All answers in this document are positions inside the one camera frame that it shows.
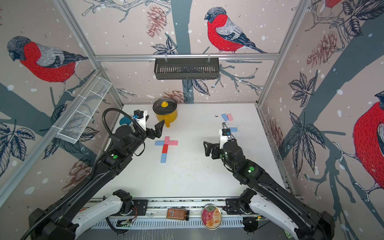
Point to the teal lid jar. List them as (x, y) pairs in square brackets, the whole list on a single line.
[(125, 121)]

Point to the pink round cup lid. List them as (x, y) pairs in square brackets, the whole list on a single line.
[(211, 217)]

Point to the white wire basket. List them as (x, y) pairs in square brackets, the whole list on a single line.
[(80, 117)]

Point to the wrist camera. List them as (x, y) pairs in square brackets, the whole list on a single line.
[(141, 117), (225, 136)]

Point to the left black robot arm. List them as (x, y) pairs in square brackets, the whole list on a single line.
[(64, 220)]

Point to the yellow pot with handle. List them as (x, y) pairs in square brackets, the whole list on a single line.
[(168, 117)]

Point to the black hanging shelf basket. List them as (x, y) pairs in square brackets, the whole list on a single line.
[(187, 69)]

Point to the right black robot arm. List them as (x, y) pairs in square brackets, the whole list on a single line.
[(264, 196)]

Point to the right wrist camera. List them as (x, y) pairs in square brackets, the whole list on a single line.
[(225, 136)]

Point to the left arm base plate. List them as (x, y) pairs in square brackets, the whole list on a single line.
[(135, 207)]

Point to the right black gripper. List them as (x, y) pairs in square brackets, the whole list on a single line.
[(217, 148)]

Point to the brown packet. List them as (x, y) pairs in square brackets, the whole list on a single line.
[(178, 214)]

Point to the glass lid yellow knob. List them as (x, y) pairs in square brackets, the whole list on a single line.
[(165, 106)]

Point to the red block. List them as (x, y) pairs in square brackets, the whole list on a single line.
[(165, 149)]

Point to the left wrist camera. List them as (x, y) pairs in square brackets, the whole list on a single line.
[(141, 117)]

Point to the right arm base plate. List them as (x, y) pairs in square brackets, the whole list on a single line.
[(238, 207)]

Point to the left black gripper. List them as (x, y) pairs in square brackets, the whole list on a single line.
[(157, 133)]

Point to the blue block cluster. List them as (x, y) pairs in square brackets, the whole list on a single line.
[(163, 158), (233, 129)]

